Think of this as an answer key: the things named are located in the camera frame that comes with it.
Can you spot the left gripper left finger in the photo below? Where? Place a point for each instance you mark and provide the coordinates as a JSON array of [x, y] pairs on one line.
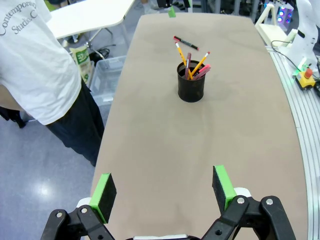
[[103, 197]]

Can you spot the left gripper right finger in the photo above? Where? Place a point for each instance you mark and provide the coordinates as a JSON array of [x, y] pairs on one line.
[[223, 192]]

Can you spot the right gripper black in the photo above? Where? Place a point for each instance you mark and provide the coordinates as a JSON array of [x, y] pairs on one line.
[[163, 3]]

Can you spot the yellow pencil with eraser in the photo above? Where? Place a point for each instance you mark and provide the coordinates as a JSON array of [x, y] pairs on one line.
[[182, 56], [202, 61]]

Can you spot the pink pen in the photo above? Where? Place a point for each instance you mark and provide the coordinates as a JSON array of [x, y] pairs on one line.
[[188, 62]]

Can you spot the black marker with pink cap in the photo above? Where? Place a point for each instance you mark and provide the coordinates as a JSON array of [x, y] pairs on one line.
[[205, 68]]

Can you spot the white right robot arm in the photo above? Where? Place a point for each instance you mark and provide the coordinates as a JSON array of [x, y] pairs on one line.
[[306, 30]]

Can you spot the person's right forearm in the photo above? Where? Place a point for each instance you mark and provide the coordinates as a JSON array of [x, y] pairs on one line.
[[10, 100]]

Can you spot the black mesh pen holder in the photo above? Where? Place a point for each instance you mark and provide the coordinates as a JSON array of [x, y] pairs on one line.
[[191, 90]]

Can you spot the black marker with red caps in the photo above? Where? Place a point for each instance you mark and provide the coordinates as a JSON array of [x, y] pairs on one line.
[[186, 43]]

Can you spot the white folding table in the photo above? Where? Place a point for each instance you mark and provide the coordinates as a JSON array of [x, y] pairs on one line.
[[87, 15]]

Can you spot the clear plastic storage bin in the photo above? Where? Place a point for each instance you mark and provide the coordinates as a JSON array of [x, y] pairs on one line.
[[107, 80]]

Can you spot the computer with coloured lights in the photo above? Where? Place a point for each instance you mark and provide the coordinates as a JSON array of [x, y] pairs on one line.
[[285, 15]]

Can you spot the green printed bag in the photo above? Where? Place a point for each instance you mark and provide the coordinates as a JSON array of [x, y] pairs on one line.
[[82, 60]]

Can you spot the yellow emergency stop button box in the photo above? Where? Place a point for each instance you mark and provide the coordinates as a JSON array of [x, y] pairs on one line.
[[305, 81]]

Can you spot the person in white t-shirt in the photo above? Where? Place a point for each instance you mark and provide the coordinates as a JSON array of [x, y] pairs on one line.
[[37, 62]]

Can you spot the cream coloured stand frame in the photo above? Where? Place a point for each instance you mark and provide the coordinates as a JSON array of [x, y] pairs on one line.
[[268, 30]]

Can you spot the aluminium rail base frame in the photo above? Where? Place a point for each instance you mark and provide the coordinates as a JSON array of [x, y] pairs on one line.
[[310, 150]]

